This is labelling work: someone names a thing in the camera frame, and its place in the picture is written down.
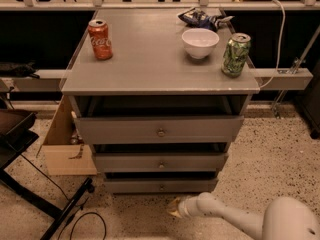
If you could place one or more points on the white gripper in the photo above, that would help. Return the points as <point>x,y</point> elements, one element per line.
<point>184,207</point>

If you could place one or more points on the grey bottom drawer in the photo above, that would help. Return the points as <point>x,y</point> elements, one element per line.
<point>161,182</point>

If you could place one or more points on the grey drawer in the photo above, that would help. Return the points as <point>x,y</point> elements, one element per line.
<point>159,162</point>
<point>151,130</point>
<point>161,182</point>

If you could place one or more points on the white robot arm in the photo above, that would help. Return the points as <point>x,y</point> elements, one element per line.
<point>285,218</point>

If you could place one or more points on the grey middle drawer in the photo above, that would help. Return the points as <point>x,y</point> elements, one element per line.
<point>159,162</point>

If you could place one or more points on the grey drawer cabinet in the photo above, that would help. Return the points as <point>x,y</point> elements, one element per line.
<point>150,75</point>

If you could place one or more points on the grey top drawer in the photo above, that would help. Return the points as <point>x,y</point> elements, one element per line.
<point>151,130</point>

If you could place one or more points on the cardboard box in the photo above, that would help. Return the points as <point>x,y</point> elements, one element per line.
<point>64,151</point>

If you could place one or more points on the green soda can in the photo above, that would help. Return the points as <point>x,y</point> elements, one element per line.
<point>236,54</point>

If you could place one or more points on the white bowl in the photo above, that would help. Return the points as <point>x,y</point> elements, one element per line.
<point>199,42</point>

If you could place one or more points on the orange soda can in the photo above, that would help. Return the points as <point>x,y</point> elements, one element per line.
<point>99,39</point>

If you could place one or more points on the blue chip bag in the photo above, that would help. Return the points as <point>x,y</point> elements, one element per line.
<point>196,18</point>

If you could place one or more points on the black cloth on ledge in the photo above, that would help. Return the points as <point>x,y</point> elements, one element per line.
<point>20,70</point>

